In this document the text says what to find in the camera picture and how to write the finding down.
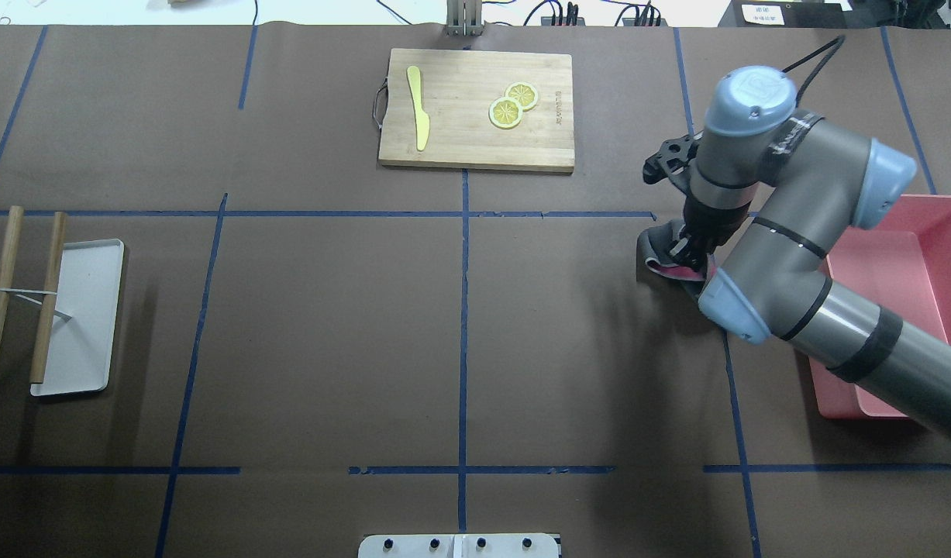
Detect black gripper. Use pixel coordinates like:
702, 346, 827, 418
643, 132, 751, 268

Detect bamboo cutting board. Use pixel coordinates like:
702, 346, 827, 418
378, 47, 577, 174

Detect grey and pink cloth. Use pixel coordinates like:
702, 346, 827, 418
636, 218, 716, 301

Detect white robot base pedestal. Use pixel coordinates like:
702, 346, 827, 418
357, 532, 563, 557

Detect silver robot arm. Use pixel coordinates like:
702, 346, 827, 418
637, 66, 951, 440

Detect wooden rack rod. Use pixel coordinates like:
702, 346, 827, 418
29, 212, 67, 385
0, 205, 25, 352

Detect rear lemon slice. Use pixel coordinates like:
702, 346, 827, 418
505, 81, 540, 111

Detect left wooden rack rod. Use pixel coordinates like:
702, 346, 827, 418
29, 212, 67, 385

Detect lemon slice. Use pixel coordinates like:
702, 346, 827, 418
487, 96, 525, 129
505, 81, 540, 111

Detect front lemon slice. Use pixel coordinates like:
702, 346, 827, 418
487, 96, 525, 129

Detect right wooden rack rod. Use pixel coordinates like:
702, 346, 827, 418
0, 205, 25, 352

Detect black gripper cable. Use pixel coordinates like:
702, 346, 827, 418
781, 35, 846, 105

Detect yellow plastic knife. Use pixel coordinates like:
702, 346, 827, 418
405, 66, 430, 152

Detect white rectangular tray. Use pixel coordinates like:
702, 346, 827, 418
29, 238, 125, 397

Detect pink plastic bin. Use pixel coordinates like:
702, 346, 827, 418
808, 193, 951, 420

